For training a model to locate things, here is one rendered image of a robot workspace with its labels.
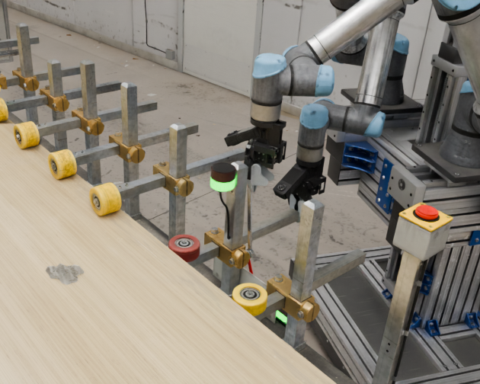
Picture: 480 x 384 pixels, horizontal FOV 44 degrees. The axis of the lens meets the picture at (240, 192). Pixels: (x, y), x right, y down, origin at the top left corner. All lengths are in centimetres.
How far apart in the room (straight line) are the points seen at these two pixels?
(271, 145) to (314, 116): 20
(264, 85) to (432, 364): 133
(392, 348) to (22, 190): 109
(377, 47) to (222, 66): 360
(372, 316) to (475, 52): 126
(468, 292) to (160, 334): 147
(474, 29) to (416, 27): 263
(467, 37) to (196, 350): 94
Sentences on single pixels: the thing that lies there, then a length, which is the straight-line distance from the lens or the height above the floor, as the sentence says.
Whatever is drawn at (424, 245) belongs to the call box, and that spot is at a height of 118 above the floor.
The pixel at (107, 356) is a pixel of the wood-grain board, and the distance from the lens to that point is 122.
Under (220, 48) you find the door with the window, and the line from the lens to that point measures 524.
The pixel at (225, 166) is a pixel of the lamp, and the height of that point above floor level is 111.
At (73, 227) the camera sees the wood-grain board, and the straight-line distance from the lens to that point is 160.
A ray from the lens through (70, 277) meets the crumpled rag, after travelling 141.
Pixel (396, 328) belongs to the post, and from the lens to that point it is 125.
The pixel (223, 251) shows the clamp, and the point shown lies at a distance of 157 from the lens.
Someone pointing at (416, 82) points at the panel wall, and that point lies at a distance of 419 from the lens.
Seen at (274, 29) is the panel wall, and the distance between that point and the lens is 480.
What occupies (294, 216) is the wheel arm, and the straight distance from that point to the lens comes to 176.
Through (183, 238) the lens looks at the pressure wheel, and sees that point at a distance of 153.
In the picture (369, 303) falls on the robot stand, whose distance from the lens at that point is 253.
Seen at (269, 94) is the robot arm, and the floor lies 128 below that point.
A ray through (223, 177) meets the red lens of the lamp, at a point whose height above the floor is 110.
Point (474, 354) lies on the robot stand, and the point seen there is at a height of 21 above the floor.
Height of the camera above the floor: 176
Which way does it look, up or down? 29 degrees down
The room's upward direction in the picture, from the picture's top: 4 degrees clockwise
